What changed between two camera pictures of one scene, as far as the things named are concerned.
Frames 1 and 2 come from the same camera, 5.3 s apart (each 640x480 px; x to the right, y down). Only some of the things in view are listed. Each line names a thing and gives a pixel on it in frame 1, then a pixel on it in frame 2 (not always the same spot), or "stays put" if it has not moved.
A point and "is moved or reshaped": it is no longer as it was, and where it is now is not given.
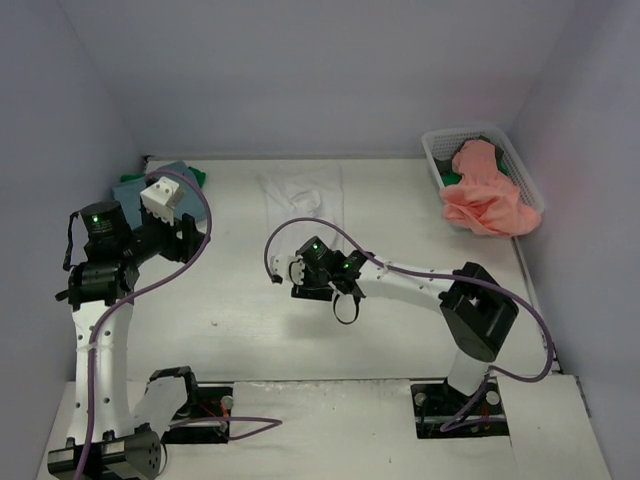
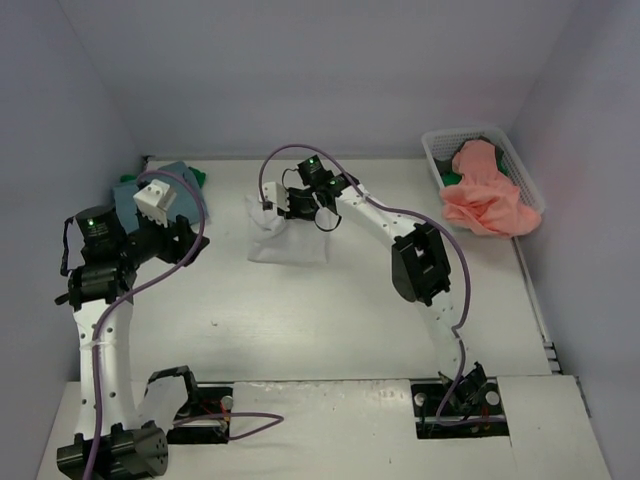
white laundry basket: [440, 143] stays put
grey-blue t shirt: [192, 203] stays put
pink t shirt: [485, 199] stays put
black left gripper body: [186, 237] stays put
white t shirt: [311, 191] is moved or reshaped
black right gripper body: [304, 288] -> [295, 206]
